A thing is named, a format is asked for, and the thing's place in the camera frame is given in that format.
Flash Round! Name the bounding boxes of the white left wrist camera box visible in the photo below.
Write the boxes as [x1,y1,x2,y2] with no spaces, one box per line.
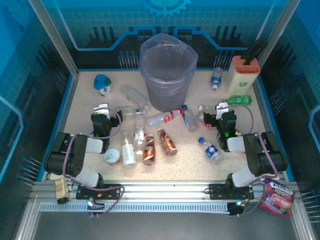
[93,103,111,119]

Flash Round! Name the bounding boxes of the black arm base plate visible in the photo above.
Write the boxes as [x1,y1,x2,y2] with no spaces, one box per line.
[76,183,123,201]
[208,183,255,201]

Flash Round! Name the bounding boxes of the grey round waste bin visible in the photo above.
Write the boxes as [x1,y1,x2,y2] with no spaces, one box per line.
[139,32,199,113]

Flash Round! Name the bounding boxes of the slotted grey cable duct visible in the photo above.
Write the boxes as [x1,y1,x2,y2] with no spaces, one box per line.
[39,202,231,213]

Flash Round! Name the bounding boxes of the red purple candy bag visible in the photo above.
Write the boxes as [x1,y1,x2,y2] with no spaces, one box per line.
[259,177,297,217]

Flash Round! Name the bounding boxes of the clear water bottle red label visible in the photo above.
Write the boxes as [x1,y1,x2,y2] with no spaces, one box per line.
[133,108,148,155]

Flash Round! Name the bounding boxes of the white bottle red label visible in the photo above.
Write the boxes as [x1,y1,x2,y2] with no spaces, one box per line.
[146,107,185,129]

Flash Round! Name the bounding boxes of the small clear jar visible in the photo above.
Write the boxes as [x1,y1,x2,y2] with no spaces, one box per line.
[122,106,136,121]

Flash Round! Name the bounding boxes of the brown drink bottle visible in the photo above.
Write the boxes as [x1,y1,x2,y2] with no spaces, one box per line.
[142,133,157,166]
[156,126,178,156]

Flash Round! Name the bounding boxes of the black knife handle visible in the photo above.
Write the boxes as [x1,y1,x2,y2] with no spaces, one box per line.
[243,38,266,66]

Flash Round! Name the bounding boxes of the clear bottle blue cap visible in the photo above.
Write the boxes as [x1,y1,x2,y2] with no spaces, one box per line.
[181,104,200,133]

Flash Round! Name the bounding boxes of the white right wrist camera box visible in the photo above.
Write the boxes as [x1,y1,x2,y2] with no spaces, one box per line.
[215,101,230,116]

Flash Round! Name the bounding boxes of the clear bottle blue red label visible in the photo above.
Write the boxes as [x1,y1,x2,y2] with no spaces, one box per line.
[198,136,225,166]

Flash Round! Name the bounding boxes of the frosted clear plastic bottle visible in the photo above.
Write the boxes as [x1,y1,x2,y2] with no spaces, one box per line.
[120,84,151,112]

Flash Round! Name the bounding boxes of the clear bottle white label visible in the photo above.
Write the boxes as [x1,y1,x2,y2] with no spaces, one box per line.
[120,130,138,168]

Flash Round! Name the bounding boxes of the small clear bottle blue label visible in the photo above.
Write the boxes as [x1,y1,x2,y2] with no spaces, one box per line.
[209,66,224,92]

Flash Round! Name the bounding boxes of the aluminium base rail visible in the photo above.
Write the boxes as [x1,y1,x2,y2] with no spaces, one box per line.
[32,179,300,201]

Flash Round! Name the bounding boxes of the beige knife block orange top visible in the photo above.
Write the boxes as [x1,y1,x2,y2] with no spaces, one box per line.
[224,55,261,96]

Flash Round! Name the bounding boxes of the small wooden block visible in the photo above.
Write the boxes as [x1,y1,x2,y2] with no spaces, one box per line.
[54,178,70,200]

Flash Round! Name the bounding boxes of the tin can pull tab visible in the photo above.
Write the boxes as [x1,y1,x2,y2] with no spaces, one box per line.
[104,147,121,166]

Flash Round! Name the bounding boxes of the aluminium frame post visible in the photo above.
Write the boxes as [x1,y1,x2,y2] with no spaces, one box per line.
[27,0,80,77]
[256,0,298,63]

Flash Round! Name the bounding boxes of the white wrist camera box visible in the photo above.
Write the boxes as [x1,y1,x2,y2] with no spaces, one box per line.
[93,103,111,119]
[215,101,230,116]

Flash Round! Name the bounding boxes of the green plastic bottle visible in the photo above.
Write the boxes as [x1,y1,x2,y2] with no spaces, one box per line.
[223,94,253,106]

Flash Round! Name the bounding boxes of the clear purple bin liner bag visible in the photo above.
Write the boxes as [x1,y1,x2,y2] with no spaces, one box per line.
[139,32,199,91]

